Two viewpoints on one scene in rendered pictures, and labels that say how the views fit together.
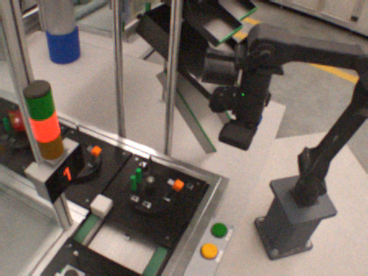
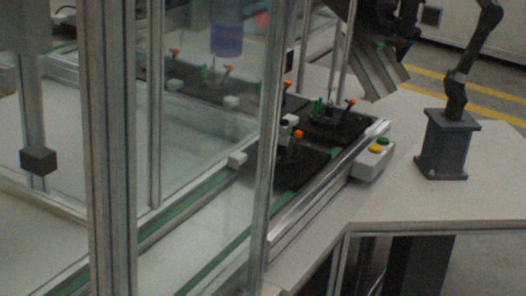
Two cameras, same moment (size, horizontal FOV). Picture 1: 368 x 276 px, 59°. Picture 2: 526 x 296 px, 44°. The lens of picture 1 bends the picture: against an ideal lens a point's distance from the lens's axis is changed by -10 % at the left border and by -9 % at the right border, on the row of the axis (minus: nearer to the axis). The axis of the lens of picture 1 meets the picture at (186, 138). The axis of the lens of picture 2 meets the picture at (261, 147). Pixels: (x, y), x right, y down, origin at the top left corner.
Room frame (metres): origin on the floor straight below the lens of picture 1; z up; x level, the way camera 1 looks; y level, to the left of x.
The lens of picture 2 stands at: (-1.47, 0.03, 1.91)
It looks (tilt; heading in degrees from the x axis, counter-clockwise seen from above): 28 degrees down; 8
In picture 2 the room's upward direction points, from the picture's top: 5 degrees clockwise
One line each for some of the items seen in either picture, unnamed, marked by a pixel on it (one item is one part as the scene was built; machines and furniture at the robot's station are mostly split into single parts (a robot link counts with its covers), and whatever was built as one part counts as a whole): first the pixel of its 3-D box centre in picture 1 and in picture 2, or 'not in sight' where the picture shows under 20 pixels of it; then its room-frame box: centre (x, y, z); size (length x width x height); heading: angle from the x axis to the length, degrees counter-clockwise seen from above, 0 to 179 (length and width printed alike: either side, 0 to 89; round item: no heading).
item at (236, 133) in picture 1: (250, 103); (405, 28); (0.56, -0.12, 1.33); 0.19 x 0.06 x 0.08; 160
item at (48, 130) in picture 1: (44, 122); not in sight; (0.44, 0.26, 1.33); 0.05 x 0.05 x 0.05
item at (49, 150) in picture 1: (49, 142); not in sight; (0.44, 0.26, 1.28); 0.05 x 0.05 x 0.05
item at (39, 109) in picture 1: (39, 101); not in sight; (0.44, 0.26, 1.38); 0.05 x 0.05 x 0.05
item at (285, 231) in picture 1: (292, 217); (445, 144); (0.55, -0.32, 0.96); 0.15 x 0.15 x 0.20; 19
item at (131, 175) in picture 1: (150, 186); (329, 109); (0.58, 0.08, 1.01); 0.24 x 0.24 x 0.13; 70
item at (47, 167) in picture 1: (48, 139); not in sight; (0.44, 0.26, 1.29); 0.12 x 0.05 x 0.25; 160
